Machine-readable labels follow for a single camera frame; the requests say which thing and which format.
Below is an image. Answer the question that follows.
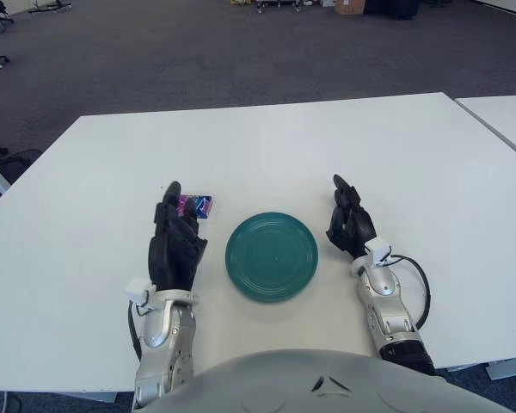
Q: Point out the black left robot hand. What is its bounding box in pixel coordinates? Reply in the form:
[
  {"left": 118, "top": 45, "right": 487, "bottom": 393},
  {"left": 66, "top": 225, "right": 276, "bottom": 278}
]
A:
[{"left": 148, "top": 181, "right": 209, "bottom": 294}]

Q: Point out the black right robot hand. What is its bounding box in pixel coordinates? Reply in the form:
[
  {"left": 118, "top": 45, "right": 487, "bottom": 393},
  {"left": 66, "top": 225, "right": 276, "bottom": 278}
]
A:
[{"left": 325, "top": 174, "right": 378, "bottom": 262}]

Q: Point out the purple gum pack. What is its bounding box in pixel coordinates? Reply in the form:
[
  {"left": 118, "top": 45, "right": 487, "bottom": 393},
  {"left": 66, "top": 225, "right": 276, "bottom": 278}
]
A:
[{"left": 178, "top": 194, "right": 214, "bottom": 221}]

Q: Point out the green round plate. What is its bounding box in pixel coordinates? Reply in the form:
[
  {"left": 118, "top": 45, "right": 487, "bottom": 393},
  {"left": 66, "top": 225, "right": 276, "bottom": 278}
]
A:
[{"left": 224, "top": 211, "right": 320, "bottom": 302}]

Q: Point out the white right wrist connector box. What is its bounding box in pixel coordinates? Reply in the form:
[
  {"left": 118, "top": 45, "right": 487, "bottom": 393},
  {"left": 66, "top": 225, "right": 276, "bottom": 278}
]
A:
[{"left": 364, "top": 237, "right": 391, "bottom": 263}]

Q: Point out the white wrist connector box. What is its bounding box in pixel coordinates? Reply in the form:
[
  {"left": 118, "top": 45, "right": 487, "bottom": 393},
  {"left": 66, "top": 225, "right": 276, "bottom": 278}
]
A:
[
  {"left": 126, "top": 278, "right": 152, "bottom": 307},
  {"left": 364, "top": 237, "right": 391, "bottom": 263}
]

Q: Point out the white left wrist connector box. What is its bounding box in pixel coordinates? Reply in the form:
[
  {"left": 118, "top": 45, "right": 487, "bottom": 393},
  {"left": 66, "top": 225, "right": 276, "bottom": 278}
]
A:
[{"left": 126, "top": 278, "right": 152, "bottom": 307}]

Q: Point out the grey robot torso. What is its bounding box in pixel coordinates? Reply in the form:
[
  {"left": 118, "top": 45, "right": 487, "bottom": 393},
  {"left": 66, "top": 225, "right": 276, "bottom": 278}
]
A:
[{"left": 132, "top": 348, "right": 516, "bottom": 413}]

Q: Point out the white table foot bar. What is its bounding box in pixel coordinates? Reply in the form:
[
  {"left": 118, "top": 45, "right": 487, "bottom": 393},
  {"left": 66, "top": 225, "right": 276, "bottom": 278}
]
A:
[{"left": 488, "top": 354, "right": 516, "bottom": 382}]

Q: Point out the brown cardboard box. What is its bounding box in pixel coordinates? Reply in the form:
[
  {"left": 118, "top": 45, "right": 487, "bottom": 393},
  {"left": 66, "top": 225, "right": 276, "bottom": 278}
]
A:
[{"left": 335, "top": 0, "right": 365, "bottom": 16}]

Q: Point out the black cabinet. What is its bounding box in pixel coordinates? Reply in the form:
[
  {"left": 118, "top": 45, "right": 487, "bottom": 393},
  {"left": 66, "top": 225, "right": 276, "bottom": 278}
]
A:
[{"left": 365, "top": 0, "right": 419, "bottom": 21}]

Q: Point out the wheeled equipment rack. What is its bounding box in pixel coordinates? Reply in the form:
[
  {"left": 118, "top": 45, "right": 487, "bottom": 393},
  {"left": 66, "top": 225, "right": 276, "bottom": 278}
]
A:
[{"left": 253, "top": 0, "right": 328, "bottom": 12}]

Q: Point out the black floor stand base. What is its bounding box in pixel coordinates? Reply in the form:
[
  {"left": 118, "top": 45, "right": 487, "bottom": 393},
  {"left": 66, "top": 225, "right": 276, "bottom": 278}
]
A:
[{"left": 28, "top": 0, "right": 77, "bottom": 14}]

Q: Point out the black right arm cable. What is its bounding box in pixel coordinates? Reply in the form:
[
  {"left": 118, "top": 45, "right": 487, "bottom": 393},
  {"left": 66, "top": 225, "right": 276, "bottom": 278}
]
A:
[{"left": 386, "top": 254, "right": 432, "bottom": 330}]

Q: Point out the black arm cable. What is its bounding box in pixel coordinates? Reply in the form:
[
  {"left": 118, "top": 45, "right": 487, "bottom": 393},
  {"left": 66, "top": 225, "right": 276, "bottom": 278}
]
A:
[
  {"left": 386, "top": 254, "right": 432, "bottom": 330},
  {"left": 127, "top": 300, "right": 144, "bottom": 361}
]

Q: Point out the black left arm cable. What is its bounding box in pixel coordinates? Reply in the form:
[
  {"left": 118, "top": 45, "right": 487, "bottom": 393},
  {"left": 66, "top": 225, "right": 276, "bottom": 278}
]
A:
[{"left": 127, "top": 300, "right": 144, "bottom": 361}]

